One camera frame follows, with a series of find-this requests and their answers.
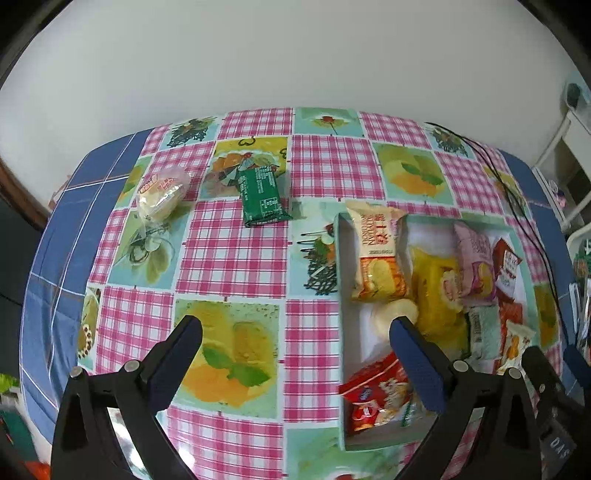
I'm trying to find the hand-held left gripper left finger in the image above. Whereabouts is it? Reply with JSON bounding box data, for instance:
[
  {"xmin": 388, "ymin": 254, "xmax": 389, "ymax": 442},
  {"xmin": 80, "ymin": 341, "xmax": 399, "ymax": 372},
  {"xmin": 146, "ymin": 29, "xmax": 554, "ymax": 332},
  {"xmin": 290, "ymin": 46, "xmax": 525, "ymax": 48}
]
[{"xmin": 52, "ymin": 315, "xmax": 204, "ymax": 480}]

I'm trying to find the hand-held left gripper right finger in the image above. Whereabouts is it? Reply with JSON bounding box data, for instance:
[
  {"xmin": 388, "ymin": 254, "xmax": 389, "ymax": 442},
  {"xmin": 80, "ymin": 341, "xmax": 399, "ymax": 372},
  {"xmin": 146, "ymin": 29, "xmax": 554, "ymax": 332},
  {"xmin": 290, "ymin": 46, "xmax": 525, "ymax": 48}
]
[{"xmin": 389, "ymin": 315, "xmax": 542, "ymax": 480}]

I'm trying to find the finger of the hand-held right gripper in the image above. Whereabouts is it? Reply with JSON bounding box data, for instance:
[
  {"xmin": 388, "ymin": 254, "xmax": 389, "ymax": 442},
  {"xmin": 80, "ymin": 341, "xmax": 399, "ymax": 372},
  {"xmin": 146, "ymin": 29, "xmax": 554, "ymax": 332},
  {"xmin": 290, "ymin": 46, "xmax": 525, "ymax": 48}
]
[
  {"xmin": 522, "ymin": 345, "xmax": 561, "ymax": 403},
  {"xmin": 561, "ymin": 344, "xmax": 591, "ymax": 389}
]

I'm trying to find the white snack packet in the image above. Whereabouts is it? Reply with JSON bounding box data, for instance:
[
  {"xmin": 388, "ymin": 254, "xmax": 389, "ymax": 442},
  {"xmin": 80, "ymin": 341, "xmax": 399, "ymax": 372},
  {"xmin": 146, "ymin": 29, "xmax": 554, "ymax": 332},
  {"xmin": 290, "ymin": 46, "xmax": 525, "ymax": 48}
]
[{"xmin": 499, "ymin": 320, "xmax": 536, "ymax": 374}]

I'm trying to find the red snack packet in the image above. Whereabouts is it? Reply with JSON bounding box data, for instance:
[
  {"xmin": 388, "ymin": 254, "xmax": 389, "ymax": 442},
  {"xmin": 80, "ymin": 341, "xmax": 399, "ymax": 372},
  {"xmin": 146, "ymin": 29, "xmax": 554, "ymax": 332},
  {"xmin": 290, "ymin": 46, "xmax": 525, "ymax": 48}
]
[{"xmin": 338, "ymin": 353, "xmax": 414, "ymax": 437}]

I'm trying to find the white box tray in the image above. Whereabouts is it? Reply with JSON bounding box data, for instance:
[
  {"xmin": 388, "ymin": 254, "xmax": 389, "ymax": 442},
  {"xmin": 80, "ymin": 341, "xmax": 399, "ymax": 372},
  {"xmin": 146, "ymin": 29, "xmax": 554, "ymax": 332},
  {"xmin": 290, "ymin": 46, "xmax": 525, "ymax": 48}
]
[{"xmin": 333, "ymin": 212, "xmax": 546, "ymax": 453}]

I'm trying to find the orange patterned snack packet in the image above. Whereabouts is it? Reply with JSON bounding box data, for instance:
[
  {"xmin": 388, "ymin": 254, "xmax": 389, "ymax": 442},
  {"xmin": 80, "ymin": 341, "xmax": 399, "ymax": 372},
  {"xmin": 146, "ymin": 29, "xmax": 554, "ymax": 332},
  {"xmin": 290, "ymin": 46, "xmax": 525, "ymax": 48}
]
[{"xmin": 496, "ymin": 300, "xmax": 525, "ymax": 337}]

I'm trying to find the yellow clear cake packet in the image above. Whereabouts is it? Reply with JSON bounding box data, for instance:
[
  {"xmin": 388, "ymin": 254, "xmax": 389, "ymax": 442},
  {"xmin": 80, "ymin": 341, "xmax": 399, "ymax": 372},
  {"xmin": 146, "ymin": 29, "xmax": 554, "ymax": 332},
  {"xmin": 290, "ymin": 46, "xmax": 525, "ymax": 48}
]
[{"xmin": 409, "ymin": 247, "xmax": 469, "ymax": 356}]

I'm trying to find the brown milk biscuit packet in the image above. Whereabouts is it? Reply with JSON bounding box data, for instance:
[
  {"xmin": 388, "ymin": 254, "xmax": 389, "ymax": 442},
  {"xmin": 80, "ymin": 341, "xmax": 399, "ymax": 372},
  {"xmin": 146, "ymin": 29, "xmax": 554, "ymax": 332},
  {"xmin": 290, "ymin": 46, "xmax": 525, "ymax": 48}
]
[{"xmin": 492, "ymin": 237, "xmax": 523, "ymax": 303}]

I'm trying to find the purple roll cake packet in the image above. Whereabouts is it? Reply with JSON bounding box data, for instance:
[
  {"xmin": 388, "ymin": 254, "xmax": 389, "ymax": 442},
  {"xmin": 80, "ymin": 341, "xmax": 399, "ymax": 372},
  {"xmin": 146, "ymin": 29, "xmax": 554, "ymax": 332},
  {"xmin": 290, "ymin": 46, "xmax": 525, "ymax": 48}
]
[{"xmin": 453, "ymin": 222, "xmax": 497, "ymax": 308}]

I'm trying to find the beige roll cake packet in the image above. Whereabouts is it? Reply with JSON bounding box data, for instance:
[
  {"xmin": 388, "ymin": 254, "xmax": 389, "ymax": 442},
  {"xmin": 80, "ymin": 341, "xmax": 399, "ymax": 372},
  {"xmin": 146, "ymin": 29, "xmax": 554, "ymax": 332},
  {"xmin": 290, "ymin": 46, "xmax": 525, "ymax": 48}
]
[{"xmin": 345, "ymin": 200, "xmax": 413, "ymax": 303}]

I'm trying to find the pale yellow cake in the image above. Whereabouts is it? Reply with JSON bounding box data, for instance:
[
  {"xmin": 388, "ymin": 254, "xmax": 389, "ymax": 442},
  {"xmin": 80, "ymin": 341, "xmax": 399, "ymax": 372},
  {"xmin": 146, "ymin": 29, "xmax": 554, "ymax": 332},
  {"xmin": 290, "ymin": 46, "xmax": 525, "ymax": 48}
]
[{"xmin": 372, "ymin": 298, "xmax": 420, "ymax": 342}]

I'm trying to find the light green snack packet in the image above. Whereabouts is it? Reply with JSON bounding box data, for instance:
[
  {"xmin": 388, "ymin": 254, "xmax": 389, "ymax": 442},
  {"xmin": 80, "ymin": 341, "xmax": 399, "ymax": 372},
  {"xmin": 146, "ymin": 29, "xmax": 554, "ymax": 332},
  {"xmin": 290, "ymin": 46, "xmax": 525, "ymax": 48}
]
[{"xmin": 467, "ymin": 307, "xmax": 502, "ymax": 361}]

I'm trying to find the pile of colourful items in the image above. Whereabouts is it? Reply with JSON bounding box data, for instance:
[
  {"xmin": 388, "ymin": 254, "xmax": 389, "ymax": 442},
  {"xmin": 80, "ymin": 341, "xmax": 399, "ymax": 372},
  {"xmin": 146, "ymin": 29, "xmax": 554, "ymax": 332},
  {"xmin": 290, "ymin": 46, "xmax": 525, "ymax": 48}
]
[{"xmin": 570, "ymin": 231, "xmax": 591, "ymax": 361}]

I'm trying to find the pink plaid tablecloth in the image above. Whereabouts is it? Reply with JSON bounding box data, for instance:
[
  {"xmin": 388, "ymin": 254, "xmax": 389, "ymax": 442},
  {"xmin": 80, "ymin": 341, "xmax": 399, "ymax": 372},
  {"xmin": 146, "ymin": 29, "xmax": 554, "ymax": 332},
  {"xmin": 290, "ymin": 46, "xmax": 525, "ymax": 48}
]
[{"xmin": 81, "ymin": 107, "xmax": 571, "ymax": 480}]

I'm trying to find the blue bed sheet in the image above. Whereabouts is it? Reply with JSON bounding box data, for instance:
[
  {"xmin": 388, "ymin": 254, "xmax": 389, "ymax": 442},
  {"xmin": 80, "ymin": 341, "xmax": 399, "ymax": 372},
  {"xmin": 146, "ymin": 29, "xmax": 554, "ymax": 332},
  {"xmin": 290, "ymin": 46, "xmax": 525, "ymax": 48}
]
[{"xmin": 19, "ymin": 128, "xmax": 573, "ymax": 444}]

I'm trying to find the teal bag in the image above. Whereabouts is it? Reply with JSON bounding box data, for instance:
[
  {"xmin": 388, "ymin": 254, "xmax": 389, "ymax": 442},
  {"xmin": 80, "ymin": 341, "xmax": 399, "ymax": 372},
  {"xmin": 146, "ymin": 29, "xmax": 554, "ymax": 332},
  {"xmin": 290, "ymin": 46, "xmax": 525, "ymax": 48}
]
[{"xmin": 0, "ymin": 406, "xmax": 38, "ymax": 462}]

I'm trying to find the clear packet with pale bun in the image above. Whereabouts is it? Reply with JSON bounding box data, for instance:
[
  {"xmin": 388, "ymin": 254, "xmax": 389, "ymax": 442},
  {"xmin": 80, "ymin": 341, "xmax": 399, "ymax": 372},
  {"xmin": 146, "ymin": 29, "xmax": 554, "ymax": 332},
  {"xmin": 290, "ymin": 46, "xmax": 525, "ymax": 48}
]
[{"xmin": 136, "ymin": 166, "xmax": 192, "ymax": 241}]

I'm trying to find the dark green snack packet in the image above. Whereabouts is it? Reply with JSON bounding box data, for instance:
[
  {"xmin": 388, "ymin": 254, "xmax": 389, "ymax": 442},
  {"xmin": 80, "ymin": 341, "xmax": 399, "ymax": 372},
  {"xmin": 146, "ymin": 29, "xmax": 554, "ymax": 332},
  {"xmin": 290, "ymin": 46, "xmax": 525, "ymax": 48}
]
[{"xmin": 237, "ymin": 166, "xmax": 294, "ymax": 228}]

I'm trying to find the white shelf unit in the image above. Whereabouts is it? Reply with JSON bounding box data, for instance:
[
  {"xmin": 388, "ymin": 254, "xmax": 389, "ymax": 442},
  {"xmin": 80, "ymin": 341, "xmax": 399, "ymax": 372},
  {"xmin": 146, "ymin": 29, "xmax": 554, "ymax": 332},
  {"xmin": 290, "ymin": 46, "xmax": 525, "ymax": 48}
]
[{"xmin": 531, "ymin": 83, "xmax": 591, "ymax": 232}]

